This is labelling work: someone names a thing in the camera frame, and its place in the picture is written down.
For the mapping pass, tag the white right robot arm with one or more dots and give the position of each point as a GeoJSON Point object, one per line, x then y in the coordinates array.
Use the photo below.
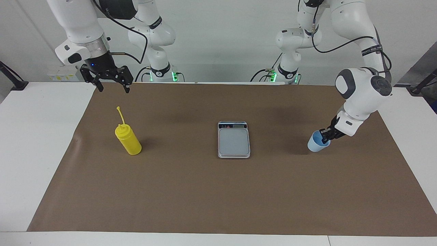
{"type": "Point", "coordinates": [82, 24]}

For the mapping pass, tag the white wall power outlet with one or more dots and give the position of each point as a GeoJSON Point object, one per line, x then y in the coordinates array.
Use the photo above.
{"type": "Point", "coordinates": [63, 75]}

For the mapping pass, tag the black clamp stand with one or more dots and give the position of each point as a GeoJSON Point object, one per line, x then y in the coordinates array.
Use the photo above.
{"type": "Point", "coordinates": [421, 85]}
{"type": "Point", "coordinates": [15, 82]}

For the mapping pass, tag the brown paper table mat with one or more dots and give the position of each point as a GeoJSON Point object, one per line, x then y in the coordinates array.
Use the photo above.
{"type": "Point", "coordinates": [218, 198]}

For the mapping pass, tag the yellow squeeze seasoning bottle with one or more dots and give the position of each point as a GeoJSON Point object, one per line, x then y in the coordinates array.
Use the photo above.
{"type": "Point", "coordinates": [129, 141]}

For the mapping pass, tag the silver digital kitchen scale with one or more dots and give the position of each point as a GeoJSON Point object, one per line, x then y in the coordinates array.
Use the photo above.
{"type": "Point", "coordinates": [234, 141]}

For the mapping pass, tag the light blue plastic cup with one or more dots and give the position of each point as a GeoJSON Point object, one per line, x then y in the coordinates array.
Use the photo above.
{"type": "Point", "coordinates": [315, 145]}

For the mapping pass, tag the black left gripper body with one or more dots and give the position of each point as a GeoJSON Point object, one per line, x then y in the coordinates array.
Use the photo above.
{"type": "Point", "coordinates": [334, 124]}

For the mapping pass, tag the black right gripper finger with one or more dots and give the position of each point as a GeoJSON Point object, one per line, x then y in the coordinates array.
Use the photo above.
{"type": "Point", "coordinates": [90, 75]}
{"type": "Point", "coordinates": [127, 77]}

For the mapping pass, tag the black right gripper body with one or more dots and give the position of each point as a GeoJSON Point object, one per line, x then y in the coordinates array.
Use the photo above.
{"type": "Point", "coordinates": [102, 66]}

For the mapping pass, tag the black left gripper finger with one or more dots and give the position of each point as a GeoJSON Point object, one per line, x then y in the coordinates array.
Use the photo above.
{"type": "Point", "coordinates": [325, 135]}
{"type": "Point", "coordinates": [336, 134]}

